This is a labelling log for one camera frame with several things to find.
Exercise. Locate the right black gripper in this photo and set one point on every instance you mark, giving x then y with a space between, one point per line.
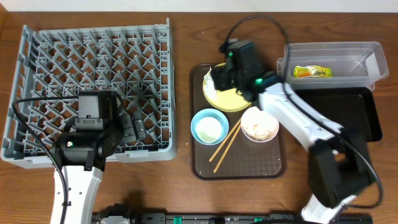
219 76

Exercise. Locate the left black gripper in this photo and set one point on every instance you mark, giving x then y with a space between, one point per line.
125 127

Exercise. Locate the white tissue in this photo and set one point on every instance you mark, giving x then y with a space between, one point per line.
210 82

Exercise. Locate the pink bowl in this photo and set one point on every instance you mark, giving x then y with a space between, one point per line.
259 126

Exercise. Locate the green orange snack wrapper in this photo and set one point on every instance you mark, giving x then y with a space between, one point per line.
312 71

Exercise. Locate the light blue bowl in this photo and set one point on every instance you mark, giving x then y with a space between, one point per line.
209 112

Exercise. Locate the wooden chopstick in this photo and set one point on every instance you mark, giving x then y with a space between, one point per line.
229 140
219 163

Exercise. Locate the pale green plastic cup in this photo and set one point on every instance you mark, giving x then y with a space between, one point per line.
208 129

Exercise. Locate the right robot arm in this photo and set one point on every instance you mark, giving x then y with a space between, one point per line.
339 167

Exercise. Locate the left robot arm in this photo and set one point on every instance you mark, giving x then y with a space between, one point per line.
88 138

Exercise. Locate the grey plastic dishwasher rack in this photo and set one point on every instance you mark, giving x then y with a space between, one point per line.
135 61

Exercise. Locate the yellow round plate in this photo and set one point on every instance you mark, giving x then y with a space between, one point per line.
227 101

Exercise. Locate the dark brown serving tray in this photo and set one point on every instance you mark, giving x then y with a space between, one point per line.
245 159

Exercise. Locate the clear plastic bin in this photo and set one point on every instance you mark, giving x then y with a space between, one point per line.
354 64

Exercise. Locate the black rectangular tray bin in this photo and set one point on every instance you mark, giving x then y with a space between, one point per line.
350 107

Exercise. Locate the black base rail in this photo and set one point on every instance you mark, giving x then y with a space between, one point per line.
119 213

